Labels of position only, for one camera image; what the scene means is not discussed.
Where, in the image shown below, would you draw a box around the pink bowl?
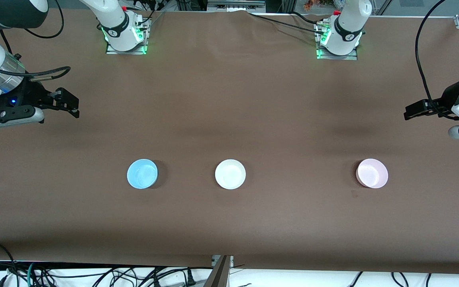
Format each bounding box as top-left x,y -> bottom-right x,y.
356,158 -> 389,189

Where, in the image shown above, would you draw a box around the colourful background objects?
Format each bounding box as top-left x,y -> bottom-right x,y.
303,0 -> 346,11

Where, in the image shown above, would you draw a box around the white bowl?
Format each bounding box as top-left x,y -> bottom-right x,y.
215,159 -> 247,190

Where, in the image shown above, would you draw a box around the aluminium frame post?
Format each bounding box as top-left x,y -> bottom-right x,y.
204,255 -> 234,287

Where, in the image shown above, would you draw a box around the light blue bowl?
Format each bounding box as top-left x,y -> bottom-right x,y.
127,159 -> 159,189

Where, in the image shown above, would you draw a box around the silver background rail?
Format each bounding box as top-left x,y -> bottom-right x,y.
207,0 -> 266,12

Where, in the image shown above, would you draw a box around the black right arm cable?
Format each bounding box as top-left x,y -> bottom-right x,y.
0,0 -> 72,82

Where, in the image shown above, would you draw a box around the short black base cable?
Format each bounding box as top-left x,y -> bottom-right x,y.
132,0 -> 165,30

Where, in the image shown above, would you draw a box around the brown table cover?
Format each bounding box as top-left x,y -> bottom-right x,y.
0,9 -> 459,275

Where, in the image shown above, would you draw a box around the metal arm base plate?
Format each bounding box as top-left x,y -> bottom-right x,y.
105,18 -> 151,55
316,22 -> 359,61

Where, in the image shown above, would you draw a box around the long black base cable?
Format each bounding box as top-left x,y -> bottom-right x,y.
247,11 -> 326,34

